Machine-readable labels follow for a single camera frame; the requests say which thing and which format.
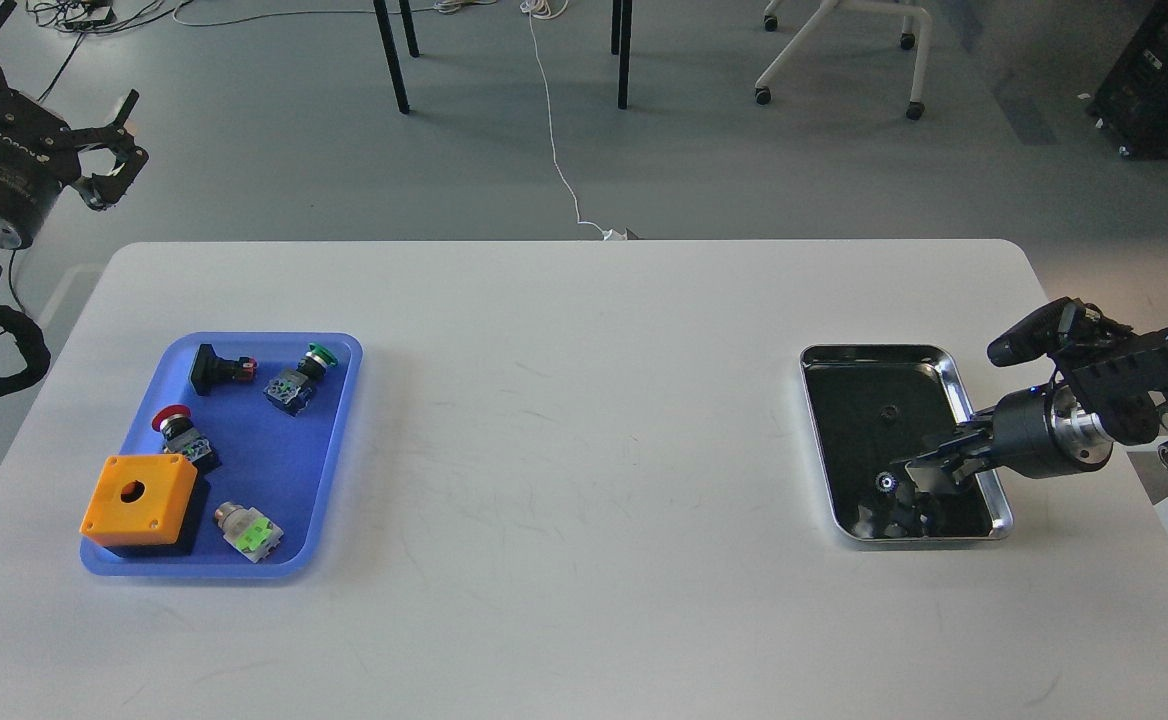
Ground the black floor cable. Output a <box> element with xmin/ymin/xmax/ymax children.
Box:
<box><xmin>0</xmin><ymin>0</ymin><xmax>185</xmax><ymax>361</ymax></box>

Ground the blue plastic tray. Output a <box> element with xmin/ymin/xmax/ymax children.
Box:
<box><xmin>78</xmin><ymin>332</ymin><xmax>363</xmax><ymax>580</ymax></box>

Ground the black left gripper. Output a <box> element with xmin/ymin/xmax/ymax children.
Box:
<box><xmin>0</xmin><ymin>1</ymin><xmax>150</xmax><ymax>249</ymax></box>

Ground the black selector switch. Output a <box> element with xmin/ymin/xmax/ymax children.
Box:
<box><xmin>188</xmin><ymin>342</ymin><xmax>258</xmax><ymax>397</ymax></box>

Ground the red push button switch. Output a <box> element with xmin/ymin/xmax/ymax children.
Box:
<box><xmin>151</xmin><ymin>404</ymin><xmax>220</xmax><ymax>475</ymax></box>

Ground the black table leg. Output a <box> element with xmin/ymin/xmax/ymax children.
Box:
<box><xmin>371</xmin><ymin>0</ymin><xmax>411</xmax><ymax>115</ymax></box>
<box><xmin>610</xmin><ymin>0</ymin><xmax>634</xmax><ymax>110</ymax></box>

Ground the silver metal tray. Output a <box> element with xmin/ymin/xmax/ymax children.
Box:
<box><xmin>800</xmin><ymin>345</ymin><xmax>1014</xmax><ymax>551</ymax></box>

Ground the white rolling chair base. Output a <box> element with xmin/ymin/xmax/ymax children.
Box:
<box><xmin>755</xmin><ymin>0</ymin><xmax>934</xmax><ymax>123</ymax></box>

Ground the green push button switch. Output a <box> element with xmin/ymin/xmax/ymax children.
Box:
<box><xmin>263</xmin><ymin>342</ymin><xmax>340</xmax><ymax>416</ymax></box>

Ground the white floor cable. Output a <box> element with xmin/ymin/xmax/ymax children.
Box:
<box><xmin>520</xmin><ymin>0</ymin><xmax>635</xmax><ymax>241</ymax></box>

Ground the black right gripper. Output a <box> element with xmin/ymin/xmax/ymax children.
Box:
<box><xmin>901</xmin><ymin>386</ymin><xmax>1114</xmax><ymax>496</ymax></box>

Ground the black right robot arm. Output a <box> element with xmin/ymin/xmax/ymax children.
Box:
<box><xmin>877</xmin><ymin>297</ymin><xmax>1168</xmax><ymax>496</ymax></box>

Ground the silver green push button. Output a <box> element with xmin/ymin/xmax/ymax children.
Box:
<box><xmin>213</xmin><ymin>501</ymin><xmax>284</xmax><ymax>562</ymax></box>

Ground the orange button box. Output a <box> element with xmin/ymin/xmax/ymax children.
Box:
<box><xmin>78</xmin><ymin>454</ymin><xmax>199</xmax><ymax>548</ymax></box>

